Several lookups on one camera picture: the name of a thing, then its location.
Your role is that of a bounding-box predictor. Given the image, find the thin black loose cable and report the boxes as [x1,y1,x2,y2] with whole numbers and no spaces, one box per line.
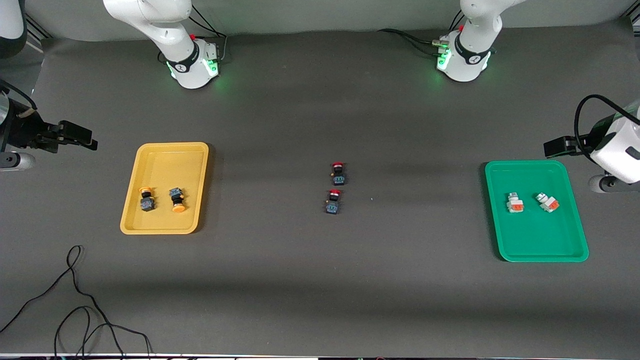
[0,245,153,358]

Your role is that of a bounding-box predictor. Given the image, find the aluminium frame rail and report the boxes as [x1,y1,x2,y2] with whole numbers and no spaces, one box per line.
[22,12,52,42]

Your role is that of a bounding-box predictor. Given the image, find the black right arm base cables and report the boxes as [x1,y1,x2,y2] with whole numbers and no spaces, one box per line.
[187,4,229,65]

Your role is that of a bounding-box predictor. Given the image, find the yellow plastic tray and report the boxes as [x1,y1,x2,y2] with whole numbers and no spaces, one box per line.
[120,142,210,235]

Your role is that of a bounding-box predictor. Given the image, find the green plastic tray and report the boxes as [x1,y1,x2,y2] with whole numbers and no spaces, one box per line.
[484,160,590,263]

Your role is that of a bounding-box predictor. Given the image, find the dark grey table mat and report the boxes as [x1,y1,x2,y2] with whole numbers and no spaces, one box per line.
[0,17,640,358]

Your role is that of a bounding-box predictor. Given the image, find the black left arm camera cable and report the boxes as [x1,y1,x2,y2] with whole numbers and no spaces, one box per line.
[574,94,640,151]

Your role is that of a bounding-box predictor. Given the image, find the black left arm base cables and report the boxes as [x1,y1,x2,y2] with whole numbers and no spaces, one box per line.
[377,10,468,56]

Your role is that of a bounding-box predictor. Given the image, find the black arm base cables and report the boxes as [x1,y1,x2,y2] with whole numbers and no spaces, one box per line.
[187,4,229,65]
[377,10,468,56]

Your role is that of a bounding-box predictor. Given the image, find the yellow push button switch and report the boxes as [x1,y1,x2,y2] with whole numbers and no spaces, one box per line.
[138,186,156,213]
[168,187,187,213]

